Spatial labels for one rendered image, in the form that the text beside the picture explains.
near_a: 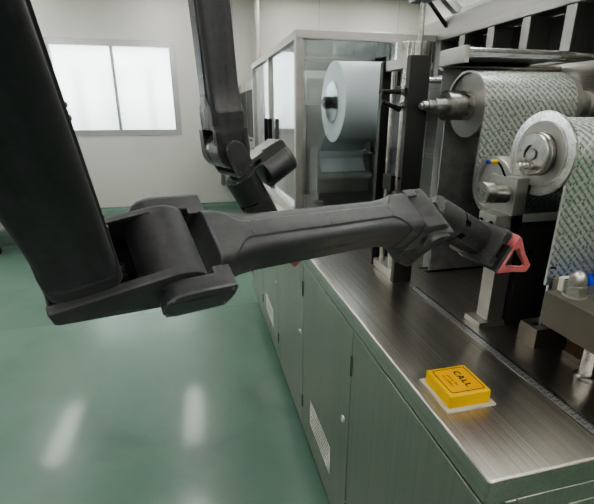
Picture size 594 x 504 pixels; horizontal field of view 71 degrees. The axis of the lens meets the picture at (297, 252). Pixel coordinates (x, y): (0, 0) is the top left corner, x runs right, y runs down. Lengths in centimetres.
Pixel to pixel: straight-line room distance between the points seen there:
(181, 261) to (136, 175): 589
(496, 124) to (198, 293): 81
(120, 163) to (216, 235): 587
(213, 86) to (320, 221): 31
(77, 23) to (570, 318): 610
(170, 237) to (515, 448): 52
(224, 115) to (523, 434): 63
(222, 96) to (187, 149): 548
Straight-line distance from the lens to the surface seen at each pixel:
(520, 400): 76
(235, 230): 41
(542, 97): 111
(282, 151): 76
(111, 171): 629
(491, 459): 64
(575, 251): 91
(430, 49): 150
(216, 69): 69
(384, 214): 55
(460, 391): 70
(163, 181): 623
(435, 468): 80
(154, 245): 38
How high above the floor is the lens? 132
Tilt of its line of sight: 19 degrees down
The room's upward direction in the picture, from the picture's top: straight up
